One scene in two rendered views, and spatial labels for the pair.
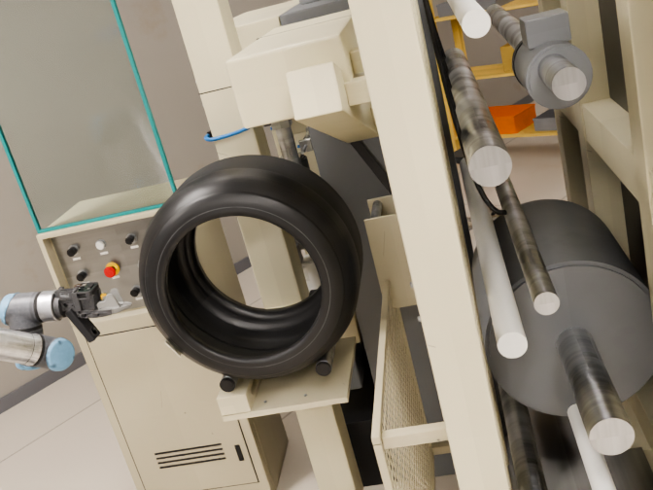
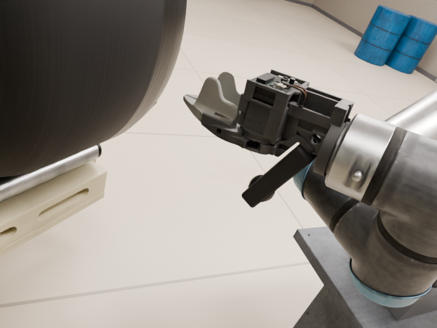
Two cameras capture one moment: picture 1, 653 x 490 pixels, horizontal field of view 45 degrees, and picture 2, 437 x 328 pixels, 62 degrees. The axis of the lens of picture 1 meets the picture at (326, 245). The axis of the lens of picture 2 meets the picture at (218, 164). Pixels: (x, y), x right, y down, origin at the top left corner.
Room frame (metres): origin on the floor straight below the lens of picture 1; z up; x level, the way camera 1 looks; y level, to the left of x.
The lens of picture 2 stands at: (2.54, 0.73, 1.38)
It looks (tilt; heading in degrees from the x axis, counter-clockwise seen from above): 33 degrees down; 190
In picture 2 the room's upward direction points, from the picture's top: 20 degrees clockwise
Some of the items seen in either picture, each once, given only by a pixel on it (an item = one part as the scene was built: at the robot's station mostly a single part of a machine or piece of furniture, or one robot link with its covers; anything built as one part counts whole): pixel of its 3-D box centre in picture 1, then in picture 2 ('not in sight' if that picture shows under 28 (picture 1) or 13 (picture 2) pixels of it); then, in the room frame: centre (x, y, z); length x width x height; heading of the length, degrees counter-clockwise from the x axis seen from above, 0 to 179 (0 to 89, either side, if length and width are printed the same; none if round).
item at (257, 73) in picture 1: (307, 61); not in sight; (1.95, -0.07, 1.71); 0.61 x 0.25 x 0.15; 169
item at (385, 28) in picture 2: not in sight; (396, 40); (-4.82, 1.69, 0.44); 1.20 x 0.73 x 0.87; 132
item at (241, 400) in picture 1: (246, 372); (16, 207); (2.15, 0.34, 0.83); 0.36 x 0.09 x 0.06; 169
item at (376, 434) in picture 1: (410, 446); not in sight; (1.84, -0.08, 0.65); 0.90 x 0.02 x 0.70; 169
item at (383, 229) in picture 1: (399, 249); not in sight; (2.27, -0.22, 1.05); 0.20 x 0.15 x 0.30; 169
